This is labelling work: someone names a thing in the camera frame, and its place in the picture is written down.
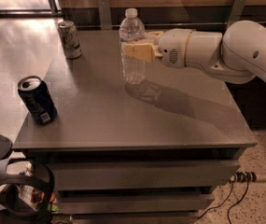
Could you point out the cabinet drawer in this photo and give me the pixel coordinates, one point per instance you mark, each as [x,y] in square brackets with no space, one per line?
[134,204]
[142,175]

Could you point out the top cabinet drawer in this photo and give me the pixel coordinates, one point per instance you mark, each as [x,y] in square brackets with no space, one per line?
[142,175]

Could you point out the clear plastic water bottle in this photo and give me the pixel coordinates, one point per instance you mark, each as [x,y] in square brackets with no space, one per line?
[131,30]

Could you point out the right metal wall bracket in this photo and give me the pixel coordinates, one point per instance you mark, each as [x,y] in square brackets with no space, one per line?
[236,10]

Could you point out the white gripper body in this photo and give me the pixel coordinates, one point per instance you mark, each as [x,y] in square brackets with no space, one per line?
[172,47]

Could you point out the white green soda can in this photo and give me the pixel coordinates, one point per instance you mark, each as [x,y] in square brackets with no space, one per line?
[68,35]

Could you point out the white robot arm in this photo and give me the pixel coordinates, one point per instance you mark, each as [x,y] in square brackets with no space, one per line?
[236,56]

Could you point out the white power strip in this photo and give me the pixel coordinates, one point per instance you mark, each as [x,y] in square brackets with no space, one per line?
[254,177]

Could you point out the left metal wall bracket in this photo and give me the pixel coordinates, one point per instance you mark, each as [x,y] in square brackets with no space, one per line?
[105,14]

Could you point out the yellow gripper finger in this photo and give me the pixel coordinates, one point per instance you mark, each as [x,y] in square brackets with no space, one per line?
[153,37]
[146,52]

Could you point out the grey drawer cabinet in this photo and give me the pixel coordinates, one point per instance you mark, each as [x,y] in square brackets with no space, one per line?
[174,115]

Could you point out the blue pepsi can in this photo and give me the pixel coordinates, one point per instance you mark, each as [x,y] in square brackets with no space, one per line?
[35,94]

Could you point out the middle cabinet drawer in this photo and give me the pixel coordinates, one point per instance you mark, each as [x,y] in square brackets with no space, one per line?
[134,204]

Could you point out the metal wall bracket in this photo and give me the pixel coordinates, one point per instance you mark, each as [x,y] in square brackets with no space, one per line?
[105,14]
[236,10]

